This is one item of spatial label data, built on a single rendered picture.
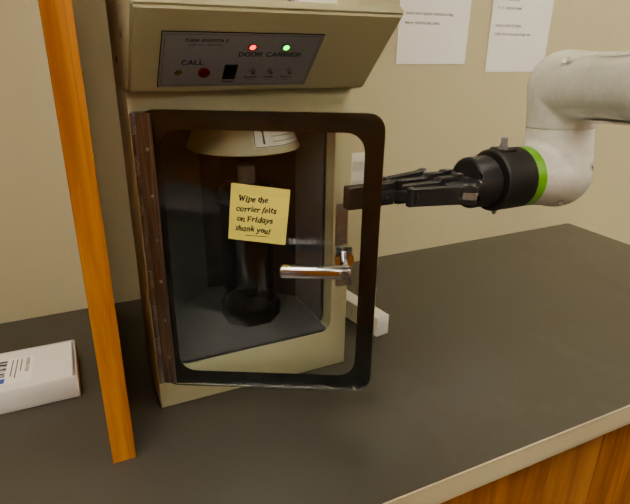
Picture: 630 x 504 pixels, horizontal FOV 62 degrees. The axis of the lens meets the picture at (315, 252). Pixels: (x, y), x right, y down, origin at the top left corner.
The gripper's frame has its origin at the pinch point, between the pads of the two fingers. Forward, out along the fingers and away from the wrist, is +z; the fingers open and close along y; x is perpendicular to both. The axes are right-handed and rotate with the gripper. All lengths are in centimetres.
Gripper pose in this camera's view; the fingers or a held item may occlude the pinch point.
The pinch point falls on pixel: (368, 194)
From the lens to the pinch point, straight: 71.3
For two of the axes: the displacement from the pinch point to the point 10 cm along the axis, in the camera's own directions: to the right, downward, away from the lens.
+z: -9.0, 1.5, -4.1
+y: 4.3, 3.4, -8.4
